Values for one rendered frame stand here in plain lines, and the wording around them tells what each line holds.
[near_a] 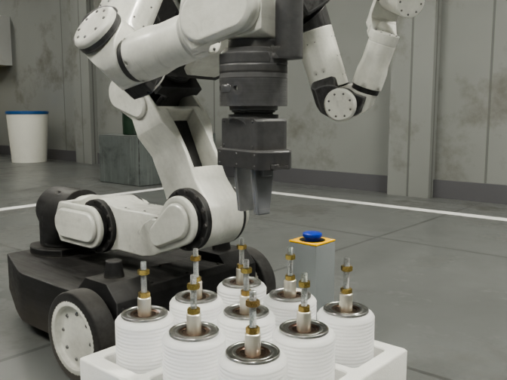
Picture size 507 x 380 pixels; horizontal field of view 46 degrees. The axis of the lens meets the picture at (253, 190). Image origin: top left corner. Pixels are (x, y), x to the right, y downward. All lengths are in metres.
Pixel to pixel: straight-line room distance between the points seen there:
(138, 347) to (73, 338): 0.42
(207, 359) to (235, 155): 0.31
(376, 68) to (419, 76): 2.70
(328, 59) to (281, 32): 0.68
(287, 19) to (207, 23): 0.10
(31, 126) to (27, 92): 1.00
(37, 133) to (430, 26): 4.50
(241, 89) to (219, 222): 0.62
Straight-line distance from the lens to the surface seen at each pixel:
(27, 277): 1.61
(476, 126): 4.04
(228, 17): 0.74
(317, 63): 1.42
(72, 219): 1.64
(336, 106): 1.39
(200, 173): 1.33
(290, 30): 0.74
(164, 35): 0.83
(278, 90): 0.74
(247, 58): 0.73
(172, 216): 1.31
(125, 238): 1.54
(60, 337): 1.42
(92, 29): 0.92
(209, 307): 1.04
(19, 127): 6.99
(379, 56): 1.39
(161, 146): 1.38
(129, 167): 4.68
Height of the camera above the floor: 0.58
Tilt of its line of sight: 8 degrees down
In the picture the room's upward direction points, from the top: straight up
